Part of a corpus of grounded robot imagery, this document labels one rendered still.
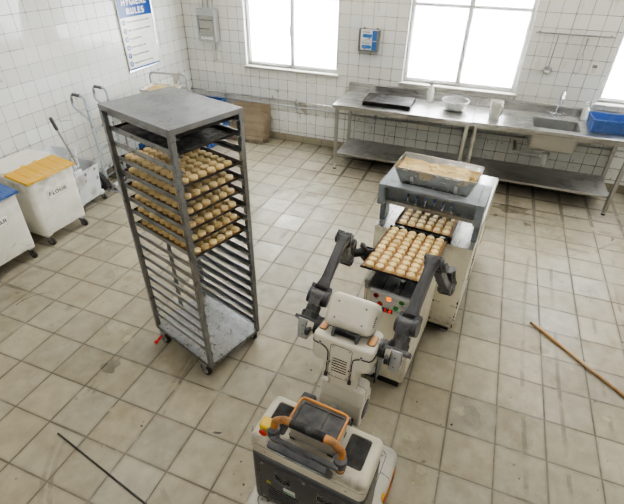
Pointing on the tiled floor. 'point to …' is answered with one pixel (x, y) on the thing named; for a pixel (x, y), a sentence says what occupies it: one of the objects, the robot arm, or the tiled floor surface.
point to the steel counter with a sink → (551, 135)
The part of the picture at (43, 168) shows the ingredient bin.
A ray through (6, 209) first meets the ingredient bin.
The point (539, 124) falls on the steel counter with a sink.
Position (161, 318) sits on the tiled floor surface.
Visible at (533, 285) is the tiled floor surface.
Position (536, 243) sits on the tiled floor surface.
